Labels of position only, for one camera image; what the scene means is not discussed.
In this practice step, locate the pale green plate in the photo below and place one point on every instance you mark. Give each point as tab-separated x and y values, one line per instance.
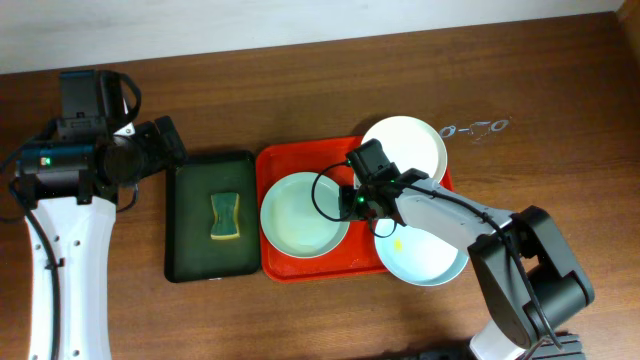
298	215

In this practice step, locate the dark green tray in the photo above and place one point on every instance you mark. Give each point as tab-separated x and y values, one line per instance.
191	252

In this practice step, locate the red plastic tray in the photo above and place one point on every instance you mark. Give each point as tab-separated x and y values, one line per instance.
355	255

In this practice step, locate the light blue plate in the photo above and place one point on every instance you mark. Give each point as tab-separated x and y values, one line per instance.
415	256

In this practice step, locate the green yellow sponge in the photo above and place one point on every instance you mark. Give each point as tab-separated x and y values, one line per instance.
225	207

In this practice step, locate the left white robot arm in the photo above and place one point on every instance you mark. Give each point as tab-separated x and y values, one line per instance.
67	182

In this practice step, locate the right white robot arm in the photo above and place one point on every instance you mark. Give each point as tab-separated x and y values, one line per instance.
530	279

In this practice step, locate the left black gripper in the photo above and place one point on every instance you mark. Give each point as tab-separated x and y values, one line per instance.
167	142

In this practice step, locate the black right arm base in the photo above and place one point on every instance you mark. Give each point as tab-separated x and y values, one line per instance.
572	348

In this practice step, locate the white cream plate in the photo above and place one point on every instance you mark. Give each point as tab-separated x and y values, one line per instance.
409	143

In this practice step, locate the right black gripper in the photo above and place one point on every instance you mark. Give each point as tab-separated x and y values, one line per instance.
370	161

